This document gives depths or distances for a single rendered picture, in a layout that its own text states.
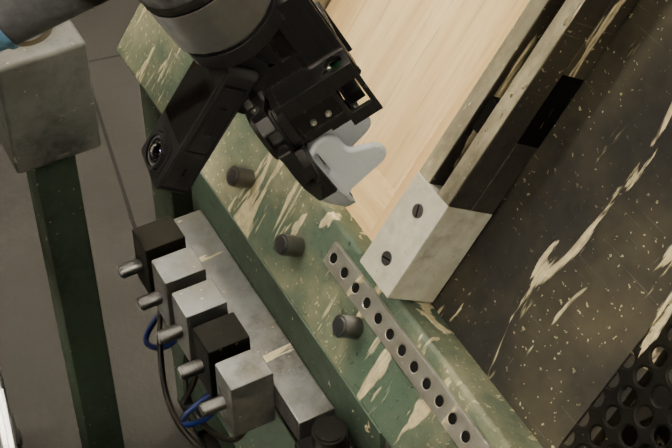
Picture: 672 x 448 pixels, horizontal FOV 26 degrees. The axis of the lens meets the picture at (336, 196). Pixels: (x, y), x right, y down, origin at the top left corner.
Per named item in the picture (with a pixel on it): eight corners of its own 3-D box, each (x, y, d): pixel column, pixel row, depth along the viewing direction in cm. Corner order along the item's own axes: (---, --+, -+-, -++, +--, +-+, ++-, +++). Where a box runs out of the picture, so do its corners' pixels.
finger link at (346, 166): (417, 195, 107) (364, 123, 100) (349, 236, 108) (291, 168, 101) (403, 167, 109) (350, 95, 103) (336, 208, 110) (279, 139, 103)
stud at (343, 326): (346, 328, 161) (326, 326, 159) (357, 311, 160) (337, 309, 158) (357, 343, 160) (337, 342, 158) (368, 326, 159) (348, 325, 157)
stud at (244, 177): (240, 180, 178) (221, 177, 176) (250, 164, 177) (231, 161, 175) (249, 193, 177) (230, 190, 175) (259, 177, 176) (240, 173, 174)
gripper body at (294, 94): (388, 116, 100) (309, 5, 91) (283, 182, 101) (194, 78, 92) (354, 50, 105) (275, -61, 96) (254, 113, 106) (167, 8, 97)
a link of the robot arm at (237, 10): (156, 38, 89) (128, -36, 95) (194, 82, 92) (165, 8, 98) (258, -28, 88) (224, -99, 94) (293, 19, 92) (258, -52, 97)
